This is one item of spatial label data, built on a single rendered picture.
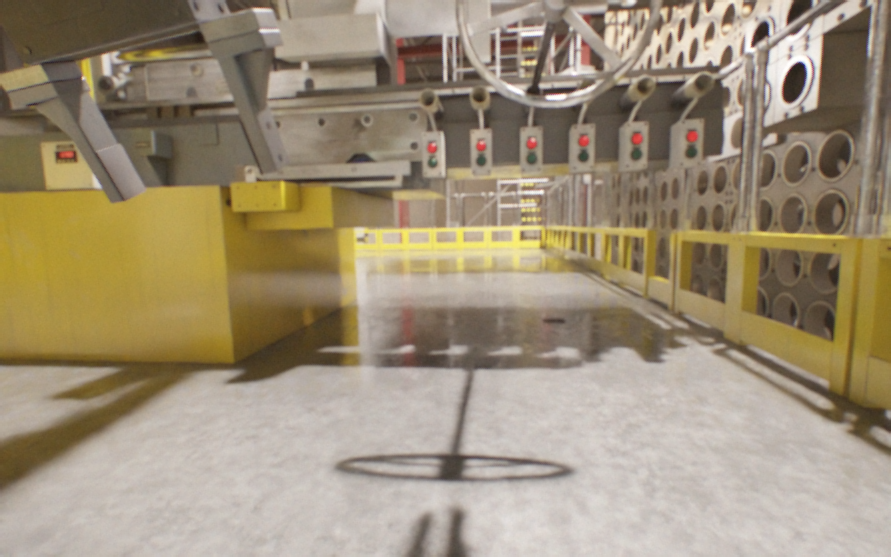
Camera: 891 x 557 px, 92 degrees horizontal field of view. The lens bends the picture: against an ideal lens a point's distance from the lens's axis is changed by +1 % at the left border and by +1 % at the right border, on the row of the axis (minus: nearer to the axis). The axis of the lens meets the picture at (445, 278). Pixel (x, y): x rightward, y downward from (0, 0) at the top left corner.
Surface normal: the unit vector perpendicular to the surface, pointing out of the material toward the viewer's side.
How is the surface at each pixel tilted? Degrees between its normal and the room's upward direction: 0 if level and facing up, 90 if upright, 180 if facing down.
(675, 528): 0
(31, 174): 90
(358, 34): 90
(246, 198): 90
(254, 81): 113
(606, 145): 90
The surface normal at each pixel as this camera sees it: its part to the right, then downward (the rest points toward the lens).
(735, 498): -0.02, -0.99
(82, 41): -0.07, 0.51
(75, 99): 0.98, -0.13
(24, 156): -0.12, 0.12
